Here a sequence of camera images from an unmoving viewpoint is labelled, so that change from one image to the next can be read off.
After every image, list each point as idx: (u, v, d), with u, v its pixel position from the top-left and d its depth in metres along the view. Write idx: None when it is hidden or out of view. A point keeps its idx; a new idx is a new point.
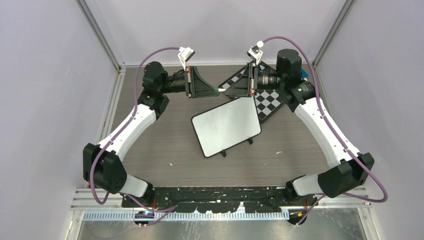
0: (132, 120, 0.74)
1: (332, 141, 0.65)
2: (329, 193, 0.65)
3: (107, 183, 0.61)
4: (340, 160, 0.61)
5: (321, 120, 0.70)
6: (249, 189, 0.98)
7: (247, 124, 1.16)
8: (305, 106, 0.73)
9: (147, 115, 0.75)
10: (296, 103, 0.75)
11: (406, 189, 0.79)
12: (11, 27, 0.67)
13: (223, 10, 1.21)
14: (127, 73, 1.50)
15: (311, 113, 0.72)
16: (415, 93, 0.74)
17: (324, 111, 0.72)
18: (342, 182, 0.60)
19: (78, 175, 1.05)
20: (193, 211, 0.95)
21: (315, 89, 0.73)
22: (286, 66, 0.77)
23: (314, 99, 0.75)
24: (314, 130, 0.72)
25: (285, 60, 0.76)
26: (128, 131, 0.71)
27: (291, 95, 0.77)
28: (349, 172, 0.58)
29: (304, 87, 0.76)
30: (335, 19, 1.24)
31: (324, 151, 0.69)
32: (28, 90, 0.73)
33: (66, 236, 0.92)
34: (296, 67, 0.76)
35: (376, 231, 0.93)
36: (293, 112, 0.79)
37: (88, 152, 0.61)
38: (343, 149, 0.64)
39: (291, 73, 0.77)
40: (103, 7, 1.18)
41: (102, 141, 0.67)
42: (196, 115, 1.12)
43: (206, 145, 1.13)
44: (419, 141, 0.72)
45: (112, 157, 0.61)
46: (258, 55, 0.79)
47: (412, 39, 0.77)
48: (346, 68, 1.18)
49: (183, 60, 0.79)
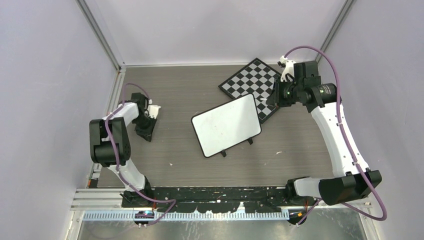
0: (122, 106, 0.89)
1: (342, 152, 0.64)
2: (329, 200, 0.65)
3: (123, 142, 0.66)
4: (346, 173, 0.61)
5: (336, 127, 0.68)
6: (249, 189, 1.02)
7: (247, 124, 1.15)
8: (324, 110, 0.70)
9: (132, 105, 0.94)
10: (315, 104, 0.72)
11: (406, 188, 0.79)
12: (10, 27, 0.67)
13: (223, 10, 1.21)
14: (127, 73, 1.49)
15: (328, 119, 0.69)
16: (417, 92, 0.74)
17: (341, 119, 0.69)
18: (343, 193, 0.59)
19: (78, 175, 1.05)
20: (193, 211, 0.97)
21: (338, 92, 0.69)
22: (303, 70, 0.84)
23: (335, 103, 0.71)
24: (326, 135, 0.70)
25: (301, 64, 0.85)
26: (123, 111, 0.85)
27: (311, 94, 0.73)
28: (351, 185, 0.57)
29: (326, 89, 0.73)
30: (335, 19, 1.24)
31: (331, 157, 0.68)
32: (27, 89, 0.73)
33: (66, 236, 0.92)
34: (312, 69, 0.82)
35: (377, 231, 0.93)
36: (309, 112, 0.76)
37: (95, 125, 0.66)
38: (352, 162, 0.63)
39: (308, 75, 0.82)
40: (103, 7, 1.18)
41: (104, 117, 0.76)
42: (196, 115, 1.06)
43: (206, 145, 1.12)
44: (419, 140, 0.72)
45: (119, 120, 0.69)
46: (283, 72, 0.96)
47: (412, 38, 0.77)
48: (346, 68, 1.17)
49: (155, 111, 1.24)
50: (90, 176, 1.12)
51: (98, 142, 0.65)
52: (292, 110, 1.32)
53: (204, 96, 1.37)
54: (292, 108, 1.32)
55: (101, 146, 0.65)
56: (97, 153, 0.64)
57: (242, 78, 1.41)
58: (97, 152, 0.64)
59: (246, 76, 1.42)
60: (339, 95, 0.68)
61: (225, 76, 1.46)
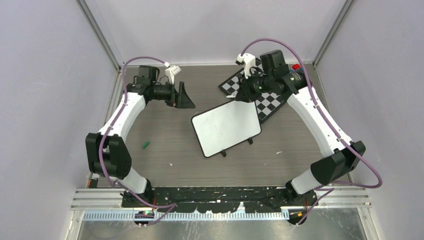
0: (125, 106, 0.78)
1: (325, 132, 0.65)
2: (324, 181, 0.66)
3: (117, 162, 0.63)
4: (333, 150, 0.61)
5: (314, 110, 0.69)
6: (249, 189, 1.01)
7: (246, 124, 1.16)
8: (299, 96, 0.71)
9: (137, 100, 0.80)
10: (289, 93, 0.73)
11: (406, 188, 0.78)
12: (11, 28, 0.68)
13: (223, 10, 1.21)
14: (127, 73, 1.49)
15: (304, 103, 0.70)
16: (416, 92, 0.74)
17: (317, 101, 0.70)
18: (336, 170, 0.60)
19: (78, 175, 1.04)
20: (193, 211, 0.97)
21: (307, 76, 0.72)
22: (270, 61, 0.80)
23: (306, 87, 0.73)
24: (308, 120, 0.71)
25: (267, 55, 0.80)
26: (123, 116, 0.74)
27: (284, 84, 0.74)
28: (342, 160, 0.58)
29: (296, 75, 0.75)
30: (335, 18, 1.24)
31: (318, 141, 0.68)
32: (28, 90, 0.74)
33: (66, 236, 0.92)
34: (279, 58, 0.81)
35: (377, 231, 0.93)
36: (285, 101, 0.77)
37: (91, 141, 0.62)
38: (336, 138, 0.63)
39: (277, 65, 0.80)
40: (103, 7, 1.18)
41: (101, 129, 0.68)
42: (196, 115, 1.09)
43: (206, 145, 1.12)
44: (419, 141, 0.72)
45: (117, 139, 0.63)
46: (246, 69, 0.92)
47: (411, 38, 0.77)
48: (346, 67, 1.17)
49: (173, 75, 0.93)
50: (90, 176, 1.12)
51: (95, 157, 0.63)
52: (291, 111, 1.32)
53: (204, 96, 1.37)
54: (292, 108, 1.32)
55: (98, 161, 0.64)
56: (95, 167, 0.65)
57: None
58: (95, 165, 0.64)
59: None
60: (308, 78, 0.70)
61: (225, 76, 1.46)
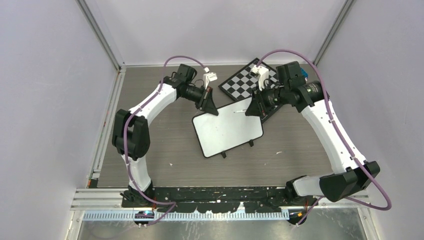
0: (157, 94, 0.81)
1: (339, 148, 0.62)
2: (332, 198, 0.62)
3: (138, 142, 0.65)
4: (346, 169, 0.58)
5: (329, 125, 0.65)
6: (249, 189, 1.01)
7: (247, 126, 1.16)
8: (314, 109, 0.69)
9: (170, 92, 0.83)
10: (304, 104, 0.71)
11: (406, 189, 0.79)
12: (10, 28, 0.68)
13: (223, 10, 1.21)
14: (127, 73, 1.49)
15: (320, 117, 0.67)
16: (416, 93, 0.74)
17: (333, 115, 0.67)
18: (346, 189, 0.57)
19: (78, 175, 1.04)
20: (193, 211, 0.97)
21: (325, 89, 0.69)
22: (286, 72, 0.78)
23: (323, 100, 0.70)
24: (321, 134, 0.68)
25: (283, 66, 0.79)
26: (155, 102, 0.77)
27: (300, 94, 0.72)
28: (354, 180, 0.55)
29: (313, 87, 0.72)
30: (335, 18, 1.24)
31: (329, 156, 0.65)
32: (28, 90, 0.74)
33: (66, 236, 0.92)
34: (295, 69, 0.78)
35: (376, 231, 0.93)
36: (299, 112, 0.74)
37: (120, 116, 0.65)
38: (349, 156, 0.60)
39: (293, 76, 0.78)
40: (103, 7, 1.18)
41: (131, 108, 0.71)
42: (197, 115, 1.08)
43: (207, 145, 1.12)
44: (419, 141, 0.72)
45: (141, 121, 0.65)
46: (260, 80, 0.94)
47: (411, 39, 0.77)
48: (347, 67, 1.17)
49: (208, 81, 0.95)
50: (90, 176, 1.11)
51: (120, 132, 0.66)
52: (291, 110, 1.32)
53: None
54: (292, 108, 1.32)
55: (120, 137, 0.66)
56: (116, 142, 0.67)
57: (242, 78, 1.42)
58: (117, 140, 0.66)
59: (246, 76, 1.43)
60: (326, 92, 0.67)
61: (225, 76, 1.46)
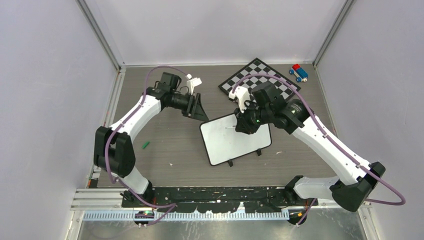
0: (140, 107, 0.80)
1: (343, 160, 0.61)
2: (351, 209, 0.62)
3: (121, 160, 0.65)
4: (357, 179, 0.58)
5: (325, 140, 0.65)
6: (249, 190, 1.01)
7: (255, 136, 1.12)
8: (305, 129, 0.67)
9: (154, 104, 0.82)
10: (294, 126, 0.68)
11: (406, 190, 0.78)
12: (10, 28, 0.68)
13: (223, 10, 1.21)
14: (127, 73, 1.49)
15: (313, 135, 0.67)
16: (415, 93, 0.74)
17: (324, 129, 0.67)
18: (364, 198, 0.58)
19: (78, 175, 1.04)
20: (193, 211, 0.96)
21: (308, 106, 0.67)
22: (264, 96, 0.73)
23: (310, 117, 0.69)
24: (321, 151, 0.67)
25: (260, 91, 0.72)
26: (137, 116, 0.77)
27: (286, 118, 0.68)
28: (368, 188, 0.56)
29: (296, 107, 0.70)
30: (335, 18, 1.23)
31: (336, 170, 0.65)
32: (27, 89, 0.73)
33: (66, 236, 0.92)
34: (272, 92, 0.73)
35: (377, 231, 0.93)
36: (290, 134, 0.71)
37: (101, 134, 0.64)
38: (355, 165, 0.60)
39: (272, 99, 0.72)
40: (103, 7, 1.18)
41: (113, 125, 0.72)
42: (203, 123, 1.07)
43: (213, 155, 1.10)
44: (419, 142, 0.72)
45: (123, 137, 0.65)
46: (240, 104, 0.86)
47: (411, 39, 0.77)
48: (347, 67, 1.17)
49: (193, 87, 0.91)
50: (90, 176, 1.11)
51: (102, 150, 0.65)
52: None
53: (204, 96, 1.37)
54: None
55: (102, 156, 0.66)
56: (98, 162, 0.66)
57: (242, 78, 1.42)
58: (99, 159, 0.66)
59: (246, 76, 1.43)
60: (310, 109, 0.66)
61: (225, 75, 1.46)
